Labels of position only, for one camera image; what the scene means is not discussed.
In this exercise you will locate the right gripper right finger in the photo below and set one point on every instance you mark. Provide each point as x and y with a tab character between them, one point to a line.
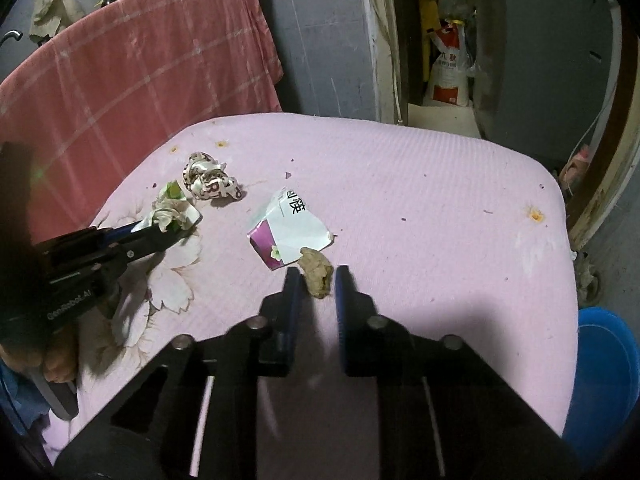
353	310

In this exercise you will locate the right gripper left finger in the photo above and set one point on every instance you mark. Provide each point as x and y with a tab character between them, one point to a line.
282	310

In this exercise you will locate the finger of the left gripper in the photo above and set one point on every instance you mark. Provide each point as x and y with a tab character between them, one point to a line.
122	235
153	241

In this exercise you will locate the brown peel piece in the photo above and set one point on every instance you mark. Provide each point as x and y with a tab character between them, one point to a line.
318	272

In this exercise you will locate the green white wrapper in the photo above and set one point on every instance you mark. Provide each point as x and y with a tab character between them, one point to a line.
172	211

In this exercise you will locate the left hand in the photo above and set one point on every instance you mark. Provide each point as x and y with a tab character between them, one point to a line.
58	362

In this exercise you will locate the white purple torn packet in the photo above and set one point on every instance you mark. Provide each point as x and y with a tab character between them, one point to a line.
283	227

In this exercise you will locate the white lettered crumpled wrapper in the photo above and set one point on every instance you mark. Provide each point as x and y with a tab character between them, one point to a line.
207	179

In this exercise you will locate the pink floral tablecloth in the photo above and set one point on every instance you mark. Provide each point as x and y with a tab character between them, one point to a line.
448	234

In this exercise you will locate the red checked cloth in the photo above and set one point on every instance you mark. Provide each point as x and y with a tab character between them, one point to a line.
97	99

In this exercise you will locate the metal faucet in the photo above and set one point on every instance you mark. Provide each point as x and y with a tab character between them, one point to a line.
13	34

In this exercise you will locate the beige hanging rag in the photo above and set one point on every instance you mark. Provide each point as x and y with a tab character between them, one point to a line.
50	17

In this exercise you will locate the white red rice sack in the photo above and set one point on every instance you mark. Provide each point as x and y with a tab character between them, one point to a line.
447	63

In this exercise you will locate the blue plastic basin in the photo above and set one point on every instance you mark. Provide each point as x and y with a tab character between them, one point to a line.
606	384

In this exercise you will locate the yellow bag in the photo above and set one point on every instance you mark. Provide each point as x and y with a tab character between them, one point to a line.
429	18

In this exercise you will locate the grey refrigerator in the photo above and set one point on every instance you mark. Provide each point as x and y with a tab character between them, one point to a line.
541	73

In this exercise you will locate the wooden door frame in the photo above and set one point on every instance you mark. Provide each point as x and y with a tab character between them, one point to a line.
381	22

